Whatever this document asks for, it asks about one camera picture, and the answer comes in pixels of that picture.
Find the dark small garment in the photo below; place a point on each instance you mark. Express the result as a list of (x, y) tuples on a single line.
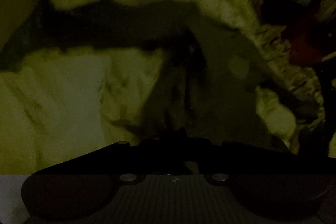
[(88, 80)]

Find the light leaf-print bed comforter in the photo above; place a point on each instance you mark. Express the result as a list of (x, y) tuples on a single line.
[(237, 50)]

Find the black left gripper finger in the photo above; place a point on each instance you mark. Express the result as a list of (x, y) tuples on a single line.
[(77, 187)]

